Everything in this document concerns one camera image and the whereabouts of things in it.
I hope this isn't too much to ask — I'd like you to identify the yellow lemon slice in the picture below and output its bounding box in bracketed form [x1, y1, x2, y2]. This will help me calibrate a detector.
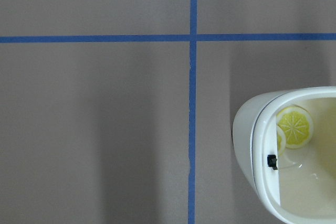
[276, 106, 314, 149]

